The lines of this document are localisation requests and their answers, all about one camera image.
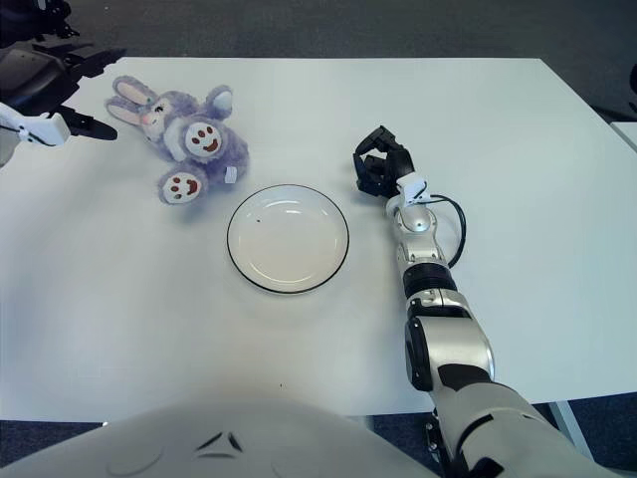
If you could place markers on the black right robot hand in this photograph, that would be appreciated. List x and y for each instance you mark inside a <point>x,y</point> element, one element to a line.
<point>388,167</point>

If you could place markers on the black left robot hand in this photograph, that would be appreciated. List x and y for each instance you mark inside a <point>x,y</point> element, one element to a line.
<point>30,74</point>

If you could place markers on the purple bunny plush doll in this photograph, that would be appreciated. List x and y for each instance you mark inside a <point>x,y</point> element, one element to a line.
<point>219,154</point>

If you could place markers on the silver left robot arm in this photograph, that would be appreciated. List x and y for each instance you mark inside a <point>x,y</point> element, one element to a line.
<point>40,129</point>

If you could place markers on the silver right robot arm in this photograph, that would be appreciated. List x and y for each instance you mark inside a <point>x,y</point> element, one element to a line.
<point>448,348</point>

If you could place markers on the white plate with black rim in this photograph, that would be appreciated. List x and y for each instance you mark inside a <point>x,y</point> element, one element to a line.
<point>288,244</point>

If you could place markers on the black office chair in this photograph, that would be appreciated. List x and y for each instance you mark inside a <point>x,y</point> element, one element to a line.
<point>55,20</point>

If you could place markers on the white side table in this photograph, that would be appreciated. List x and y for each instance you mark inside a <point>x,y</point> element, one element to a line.
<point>628,133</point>

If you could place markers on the white table leg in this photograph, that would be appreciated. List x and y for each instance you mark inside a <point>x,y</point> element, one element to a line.
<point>572,428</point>

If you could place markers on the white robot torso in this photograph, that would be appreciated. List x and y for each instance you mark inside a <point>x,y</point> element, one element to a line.
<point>224,448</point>

